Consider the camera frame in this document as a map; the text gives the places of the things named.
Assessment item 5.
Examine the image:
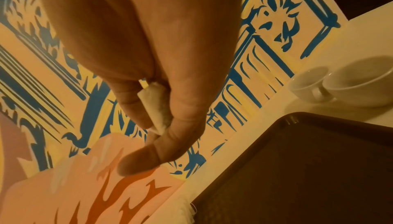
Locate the person's right hand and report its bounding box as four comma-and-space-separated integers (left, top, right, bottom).
34, 0, 247, 178

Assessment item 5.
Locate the row of tea bags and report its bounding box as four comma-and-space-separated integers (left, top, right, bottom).
168, 196, 198, 224

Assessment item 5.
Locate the small white cup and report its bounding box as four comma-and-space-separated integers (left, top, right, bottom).
287, 65, 336, 105
321, 55, 393, 109

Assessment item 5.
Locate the white tea bag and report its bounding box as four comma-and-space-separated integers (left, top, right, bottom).
136, 80, 176, 137

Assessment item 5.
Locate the dark brown tray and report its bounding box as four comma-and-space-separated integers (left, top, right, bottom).
190, 111, 393, 224

